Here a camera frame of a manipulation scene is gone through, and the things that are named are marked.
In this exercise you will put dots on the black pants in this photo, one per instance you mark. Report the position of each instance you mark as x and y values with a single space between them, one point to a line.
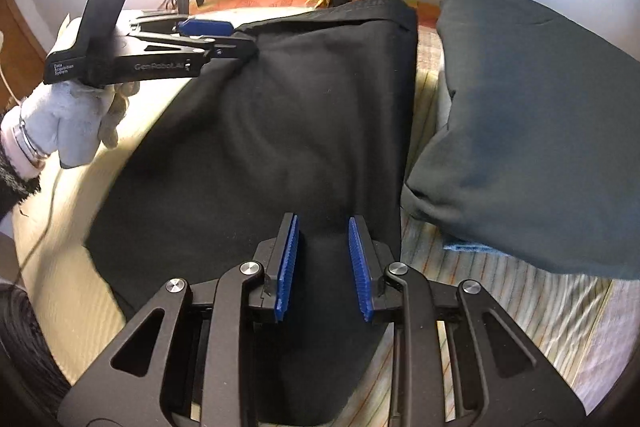
250 132

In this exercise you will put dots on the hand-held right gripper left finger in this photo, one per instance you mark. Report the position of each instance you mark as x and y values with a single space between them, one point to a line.
287 267

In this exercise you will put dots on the folded dark grey pants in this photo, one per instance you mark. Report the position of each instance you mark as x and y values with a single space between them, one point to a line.
525 107

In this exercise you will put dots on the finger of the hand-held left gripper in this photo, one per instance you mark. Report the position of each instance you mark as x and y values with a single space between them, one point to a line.
225 46
205 27

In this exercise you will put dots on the folded blue jeans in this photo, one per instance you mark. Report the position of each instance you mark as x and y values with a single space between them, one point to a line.
470 247

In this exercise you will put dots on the person's left hand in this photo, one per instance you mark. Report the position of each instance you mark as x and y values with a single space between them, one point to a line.
65 117

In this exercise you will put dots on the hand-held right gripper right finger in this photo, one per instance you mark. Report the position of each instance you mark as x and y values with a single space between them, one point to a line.
359 267

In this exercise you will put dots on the yellow striped sheet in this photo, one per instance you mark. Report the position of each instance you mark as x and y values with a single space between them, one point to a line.
500 307

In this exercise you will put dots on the dark ribbed cloth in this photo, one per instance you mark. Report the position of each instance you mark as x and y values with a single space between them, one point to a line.
25 347

